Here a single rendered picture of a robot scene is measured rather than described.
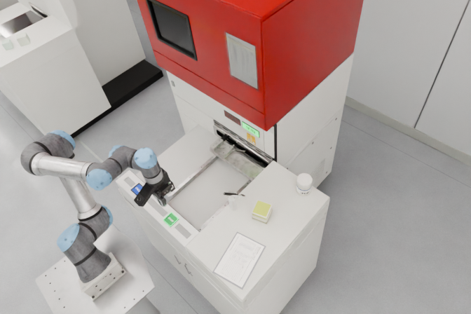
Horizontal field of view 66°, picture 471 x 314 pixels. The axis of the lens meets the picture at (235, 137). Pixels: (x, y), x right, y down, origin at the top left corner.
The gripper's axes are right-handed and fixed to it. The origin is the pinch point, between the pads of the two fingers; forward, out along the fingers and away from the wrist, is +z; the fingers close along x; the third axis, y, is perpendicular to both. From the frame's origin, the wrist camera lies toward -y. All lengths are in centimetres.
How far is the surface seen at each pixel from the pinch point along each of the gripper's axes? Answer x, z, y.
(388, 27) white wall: -1, 21, 207
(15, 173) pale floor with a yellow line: 198, 111, -43
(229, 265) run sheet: -36.2, 13.9, 3.2
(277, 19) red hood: -15, -66, 62
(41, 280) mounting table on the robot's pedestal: 32, 29, -58
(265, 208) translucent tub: -32.8, 7.4, 31.2
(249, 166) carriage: -4, 23, 51
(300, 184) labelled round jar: -38, 5, 50
